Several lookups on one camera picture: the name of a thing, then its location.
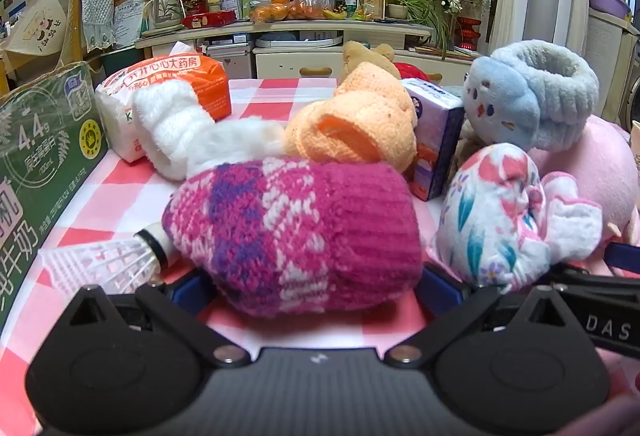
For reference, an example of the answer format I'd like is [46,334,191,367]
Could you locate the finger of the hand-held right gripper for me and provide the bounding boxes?
[547,264,640,317]
[602,243,640,275]

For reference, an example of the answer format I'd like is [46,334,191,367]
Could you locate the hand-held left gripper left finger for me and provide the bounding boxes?
[60,268,251,369]

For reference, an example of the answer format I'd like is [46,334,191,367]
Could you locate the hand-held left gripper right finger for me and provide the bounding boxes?
[385,263,581,369]

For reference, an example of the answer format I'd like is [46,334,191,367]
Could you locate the pink plush toy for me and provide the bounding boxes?
[530,118,640,237]

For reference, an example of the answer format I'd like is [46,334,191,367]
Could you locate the magenta patterned knit mitten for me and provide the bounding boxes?
[162,158,423,319]

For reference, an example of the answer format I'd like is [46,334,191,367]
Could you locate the white fluffy glove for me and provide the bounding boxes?
[135,80,286,181]

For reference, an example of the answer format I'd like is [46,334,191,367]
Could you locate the green printed cardboard box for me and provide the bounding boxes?
[0,63,108,342]

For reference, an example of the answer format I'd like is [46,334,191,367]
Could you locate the brown teddy bear red shirt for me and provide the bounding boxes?
[342,40,430,84]

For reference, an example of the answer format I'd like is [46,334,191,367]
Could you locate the white shuttlecock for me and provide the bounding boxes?
[37,223,173,299]

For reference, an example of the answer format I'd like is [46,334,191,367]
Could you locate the floral fabric mitten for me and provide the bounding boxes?
[440,143,603,294]

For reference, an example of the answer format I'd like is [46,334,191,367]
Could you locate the red white checkered tablecloth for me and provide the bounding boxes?
[0,76,640,436]

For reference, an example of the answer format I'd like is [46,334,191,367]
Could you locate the paper tissue pack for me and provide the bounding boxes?
[402,78,466,201]

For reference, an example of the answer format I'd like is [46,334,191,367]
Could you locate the light blue plush toy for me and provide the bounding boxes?
[462,40,601,151]

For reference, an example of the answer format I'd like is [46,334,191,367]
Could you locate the orange white plastic bag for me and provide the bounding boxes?
[95,53,231,164]

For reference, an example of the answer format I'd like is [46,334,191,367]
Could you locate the dark green storage bin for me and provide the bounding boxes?
[100,46,146,76]

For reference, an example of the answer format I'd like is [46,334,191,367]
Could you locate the cream television cabinet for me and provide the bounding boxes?
[135,18,476,81]

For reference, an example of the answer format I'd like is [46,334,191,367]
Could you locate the purple plastic basin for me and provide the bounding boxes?
[589,0,633,19]

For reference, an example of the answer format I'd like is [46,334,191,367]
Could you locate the red flat box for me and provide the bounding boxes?
[182,10,237,29]

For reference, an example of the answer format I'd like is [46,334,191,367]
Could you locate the glass kettle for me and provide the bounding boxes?
[145,0,183,29]

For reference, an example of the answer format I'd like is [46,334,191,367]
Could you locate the potted green plant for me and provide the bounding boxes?
[387,0,451,46]

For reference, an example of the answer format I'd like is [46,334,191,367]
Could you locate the pile of oranges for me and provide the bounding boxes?
[250,0,331,24]

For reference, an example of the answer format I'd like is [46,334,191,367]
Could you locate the beige canvas tote bag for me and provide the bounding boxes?
[5,0,76,66]

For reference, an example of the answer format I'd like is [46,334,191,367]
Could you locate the gold picture frame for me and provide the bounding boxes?
[357,0,386,20]

